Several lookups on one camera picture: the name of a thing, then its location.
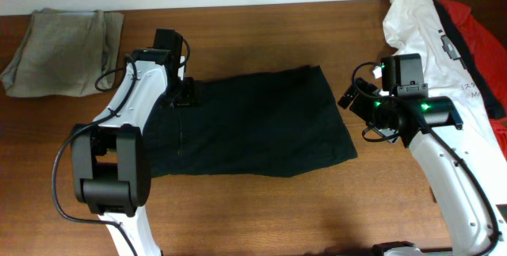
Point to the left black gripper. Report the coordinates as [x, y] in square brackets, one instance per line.
[193, 92]

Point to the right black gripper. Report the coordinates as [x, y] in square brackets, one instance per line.
[361, 107]

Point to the black shorts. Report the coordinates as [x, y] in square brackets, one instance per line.
[277, 124]

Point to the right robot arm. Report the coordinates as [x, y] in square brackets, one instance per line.
[465, 177]

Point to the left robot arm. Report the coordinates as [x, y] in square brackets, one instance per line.
[111, 173]

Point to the white t-shirt with print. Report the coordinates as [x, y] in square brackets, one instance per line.
[413, 26]

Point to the black garment under white shirt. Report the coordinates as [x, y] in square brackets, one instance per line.
[467, 58]

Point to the folded khaki shorts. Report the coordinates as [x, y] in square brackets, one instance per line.
[65, 53]

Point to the red garment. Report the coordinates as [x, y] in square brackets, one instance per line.
[479, 42]

